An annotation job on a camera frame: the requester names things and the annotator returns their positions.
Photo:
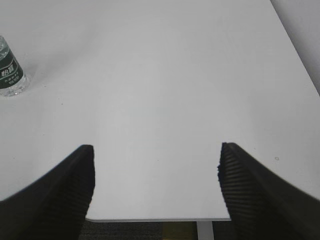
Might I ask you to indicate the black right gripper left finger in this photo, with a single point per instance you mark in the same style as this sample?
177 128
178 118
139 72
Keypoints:
54 207

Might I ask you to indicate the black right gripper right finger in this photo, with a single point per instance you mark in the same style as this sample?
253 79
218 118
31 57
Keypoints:
261 204

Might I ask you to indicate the clear Cestbon water bottle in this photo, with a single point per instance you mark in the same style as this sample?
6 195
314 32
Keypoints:
13 79

